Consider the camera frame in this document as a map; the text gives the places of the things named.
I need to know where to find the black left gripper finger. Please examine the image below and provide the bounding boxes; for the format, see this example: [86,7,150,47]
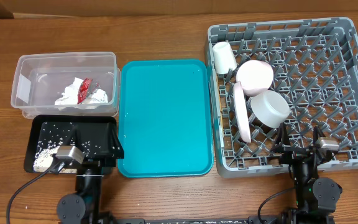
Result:
[61,127,78,146]
[106,123,124,159]

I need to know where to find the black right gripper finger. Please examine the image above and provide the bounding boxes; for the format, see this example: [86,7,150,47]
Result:
[313,126,325,148]
[272,123,291,152]

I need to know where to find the grey bowl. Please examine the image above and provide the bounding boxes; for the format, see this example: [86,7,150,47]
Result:
[250,90,290,128]

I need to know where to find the pile of rice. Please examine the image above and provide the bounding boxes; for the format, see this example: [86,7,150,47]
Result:
[32,121,99,174]

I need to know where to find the white napkin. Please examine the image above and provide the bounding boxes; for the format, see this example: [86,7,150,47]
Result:
[54,78,108,106]

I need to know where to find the pink plate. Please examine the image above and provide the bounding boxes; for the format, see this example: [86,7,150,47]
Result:
[233,82,251,142]

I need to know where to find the red snack wrapper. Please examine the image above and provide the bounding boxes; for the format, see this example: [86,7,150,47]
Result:
[77,78,95,104]

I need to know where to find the pink bowl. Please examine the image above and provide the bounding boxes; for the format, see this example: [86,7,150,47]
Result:
[236,60,273,96]

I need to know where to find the cream cup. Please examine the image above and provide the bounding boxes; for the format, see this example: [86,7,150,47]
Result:
[213,42,237,74]

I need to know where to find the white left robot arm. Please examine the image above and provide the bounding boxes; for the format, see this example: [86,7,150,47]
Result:
[53,128,124,223]

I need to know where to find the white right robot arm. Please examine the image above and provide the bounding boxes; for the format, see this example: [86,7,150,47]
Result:
[149,123,342,224]

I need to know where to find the black tray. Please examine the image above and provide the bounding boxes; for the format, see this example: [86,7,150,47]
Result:
[24,115,124,173]

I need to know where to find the teal serving tray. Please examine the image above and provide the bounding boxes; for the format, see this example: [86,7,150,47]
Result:
[117,59,214,178]

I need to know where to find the clear plastic bin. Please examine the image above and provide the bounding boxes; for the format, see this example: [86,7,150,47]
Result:
[11,52,121,119]

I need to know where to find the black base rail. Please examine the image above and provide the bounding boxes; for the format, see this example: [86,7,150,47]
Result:
[104,213,335,224]

